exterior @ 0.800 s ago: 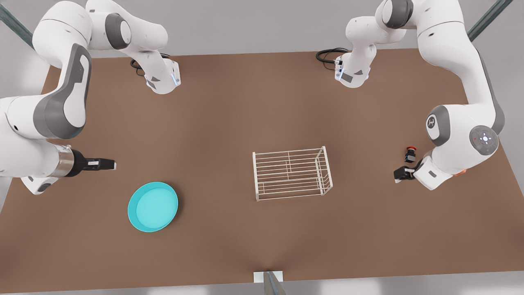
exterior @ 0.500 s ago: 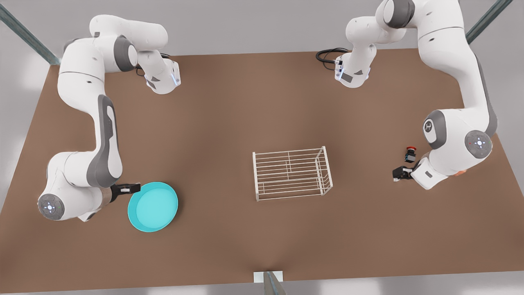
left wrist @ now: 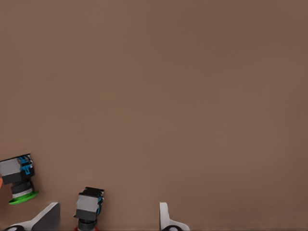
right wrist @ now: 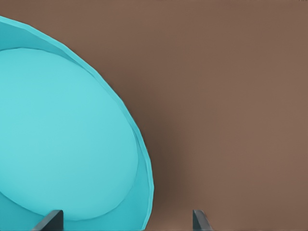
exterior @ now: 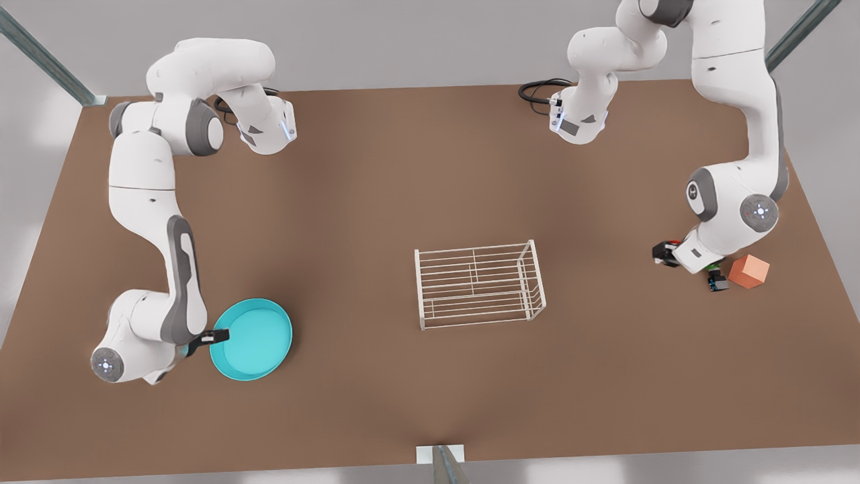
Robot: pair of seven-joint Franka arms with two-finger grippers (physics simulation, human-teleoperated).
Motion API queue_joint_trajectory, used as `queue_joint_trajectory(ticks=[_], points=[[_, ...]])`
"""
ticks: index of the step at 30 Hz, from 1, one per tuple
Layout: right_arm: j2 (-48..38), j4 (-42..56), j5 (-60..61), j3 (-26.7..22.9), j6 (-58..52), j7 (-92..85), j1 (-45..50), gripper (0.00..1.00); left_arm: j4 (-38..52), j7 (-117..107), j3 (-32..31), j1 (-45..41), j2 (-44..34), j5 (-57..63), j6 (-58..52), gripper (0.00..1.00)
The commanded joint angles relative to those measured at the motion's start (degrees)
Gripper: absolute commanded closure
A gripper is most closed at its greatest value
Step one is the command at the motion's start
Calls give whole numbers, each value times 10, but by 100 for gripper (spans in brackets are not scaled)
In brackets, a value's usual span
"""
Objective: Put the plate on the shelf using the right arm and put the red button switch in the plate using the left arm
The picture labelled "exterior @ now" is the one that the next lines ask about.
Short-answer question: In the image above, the orange cube block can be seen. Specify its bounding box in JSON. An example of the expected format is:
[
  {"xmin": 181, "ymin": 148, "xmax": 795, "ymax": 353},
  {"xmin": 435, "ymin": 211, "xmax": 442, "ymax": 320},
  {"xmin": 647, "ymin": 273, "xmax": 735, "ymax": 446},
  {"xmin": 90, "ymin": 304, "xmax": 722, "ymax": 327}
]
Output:
[{"xmin": 729, "ymin": 254, "xmax": 771, "ymax": 290}]

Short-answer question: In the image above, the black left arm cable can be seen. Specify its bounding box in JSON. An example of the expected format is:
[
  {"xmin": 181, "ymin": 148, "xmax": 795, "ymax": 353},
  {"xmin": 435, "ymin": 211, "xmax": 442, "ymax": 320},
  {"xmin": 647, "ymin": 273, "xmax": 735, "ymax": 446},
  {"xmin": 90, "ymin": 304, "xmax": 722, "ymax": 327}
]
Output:
[{"xmin": 518, "ymin": 79, "xmax": 574, "ymax": 113}]

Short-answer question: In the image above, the silver frame post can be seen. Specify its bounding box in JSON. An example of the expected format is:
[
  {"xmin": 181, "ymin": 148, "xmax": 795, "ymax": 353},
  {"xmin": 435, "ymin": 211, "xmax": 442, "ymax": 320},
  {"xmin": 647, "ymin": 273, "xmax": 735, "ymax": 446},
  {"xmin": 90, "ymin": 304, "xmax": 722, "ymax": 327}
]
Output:
[
  {"xmin": 416, "ymin": 444, "xmax": 466, "ymax": 484},
  {"xmin": 765, "ymin": 0, "xmax": 843, "ymax": 73},
  {"xmin": 0, "ymin": 8, "xmax": 108, "ymax": 107}
]

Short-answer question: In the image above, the white wire shelf rack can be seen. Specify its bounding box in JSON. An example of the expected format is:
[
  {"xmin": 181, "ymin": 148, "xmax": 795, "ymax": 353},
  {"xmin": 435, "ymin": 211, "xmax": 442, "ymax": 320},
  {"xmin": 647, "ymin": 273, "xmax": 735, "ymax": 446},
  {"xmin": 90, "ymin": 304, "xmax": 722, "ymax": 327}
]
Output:
[{"xmin": 415, "ymin": 239, "xmax": 547, "ymax": 331}]

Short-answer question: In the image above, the turquoise round plate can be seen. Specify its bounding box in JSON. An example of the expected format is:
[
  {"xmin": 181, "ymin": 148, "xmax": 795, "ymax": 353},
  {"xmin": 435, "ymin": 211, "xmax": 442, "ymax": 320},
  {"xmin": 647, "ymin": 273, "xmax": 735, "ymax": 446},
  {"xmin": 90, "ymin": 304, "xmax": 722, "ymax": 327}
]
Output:
[{"xmin": 209, "ymin": 298, "xmax": 294, "ymax": 382}]

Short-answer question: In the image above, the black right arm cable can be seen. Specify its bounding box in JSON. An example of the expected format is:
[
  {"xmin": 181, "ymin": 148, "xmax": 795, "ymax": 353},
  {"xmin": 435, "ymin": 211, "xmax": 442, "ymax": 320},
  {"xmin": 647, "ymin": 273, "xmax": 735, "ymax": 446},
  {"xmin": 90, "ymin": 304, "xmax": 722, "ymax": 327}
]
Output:
[{"xmin": 214, "ymin": 87, "xmax": 280, "ymax": 126}]

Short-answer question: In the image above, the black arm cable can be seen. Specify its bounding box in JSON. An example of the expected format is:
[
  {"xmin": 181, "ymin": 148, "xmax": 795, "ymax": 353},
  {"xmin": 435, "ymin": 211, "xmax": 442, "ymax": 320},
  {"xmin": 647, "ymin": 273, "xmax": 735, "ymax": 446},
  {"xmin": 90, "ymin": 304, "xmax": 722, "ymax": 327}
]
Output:
[
  {"xmin": 214, "ymin": 87, "xmax": 280, "ymax": 126},
  {"xmin": 518, "ymin": 79, "xmax": 574, "ymax": 113}
]

